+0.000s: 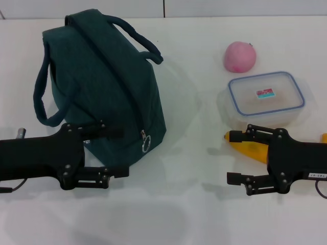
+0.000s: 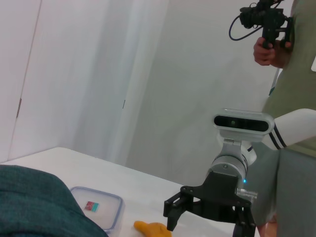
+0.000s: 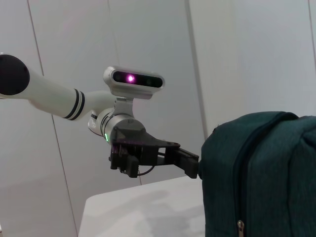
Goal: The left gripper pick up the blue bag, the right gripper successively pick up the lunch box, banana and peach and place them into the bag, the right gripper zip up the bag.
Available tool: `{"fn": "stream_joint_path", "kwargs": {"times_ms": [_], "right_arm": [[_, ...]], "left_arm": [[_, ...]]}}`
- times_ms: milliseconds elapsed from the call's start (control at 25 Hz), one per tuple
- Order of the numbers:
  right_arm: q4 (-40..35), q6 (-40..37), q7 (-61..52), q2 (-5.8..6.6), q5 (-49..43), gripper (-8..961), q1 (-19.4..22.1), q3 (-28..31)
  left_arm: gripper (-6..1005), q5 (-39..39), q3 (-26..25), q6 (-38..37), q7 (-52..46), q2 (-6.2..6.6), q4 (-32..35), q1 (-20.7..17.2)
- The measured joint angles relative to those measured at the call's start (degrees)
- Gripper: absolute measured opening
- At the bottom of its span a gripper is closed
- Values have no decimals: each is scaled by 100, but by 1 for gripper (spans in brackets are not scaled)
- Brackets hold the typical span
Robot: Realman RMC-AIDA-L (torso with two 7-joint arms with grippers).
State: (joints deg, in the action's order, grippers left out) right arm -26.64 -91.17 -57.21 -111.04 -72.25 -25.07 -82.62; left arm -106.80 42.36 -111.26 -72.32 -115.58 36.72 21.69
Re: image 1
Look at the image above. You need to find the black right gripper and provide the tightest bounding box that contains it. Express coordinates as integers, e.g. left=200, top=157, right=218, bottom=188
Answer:
left=226, top=124, right=327, bottom=197

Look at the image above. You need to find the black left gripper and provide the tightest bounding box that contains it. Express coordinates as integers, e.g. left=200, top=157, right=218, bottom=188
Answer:
left=0, top=122, right=125, bottom=190

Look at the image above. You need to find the yellow banana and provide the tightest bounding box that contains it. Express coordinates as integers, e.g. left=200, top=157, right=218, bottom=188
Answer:
left=224, top=131, right=327, bottom=164

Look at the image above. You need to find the dark teal lunch bag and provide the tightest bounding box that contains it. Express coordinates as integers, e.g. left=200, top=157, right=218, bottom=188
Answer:
left=33, top=14, right=168, bottom=168

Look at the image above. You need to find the clear blue-rimmed food container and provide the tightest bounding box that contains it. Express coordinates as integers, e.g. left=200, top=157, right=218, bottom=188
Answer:
left=217, top=70, right=311, bottom=128

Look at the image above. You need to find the pink toy peach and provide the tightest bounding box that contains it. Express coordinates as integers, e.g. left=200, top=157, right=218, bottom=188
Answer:
left=224, top=41, right=257, bottom=74

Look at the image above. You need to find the silver zipper pull ring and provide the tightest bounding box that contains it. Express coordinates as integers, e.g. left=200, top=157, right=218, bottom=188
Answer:
left=141, top=129, right=152, bottom=153

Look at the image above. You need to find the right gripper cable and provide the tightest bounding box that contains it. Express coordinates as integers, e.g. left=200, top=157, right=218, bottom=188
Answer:
left=315, top=180, right=327, bottom=200

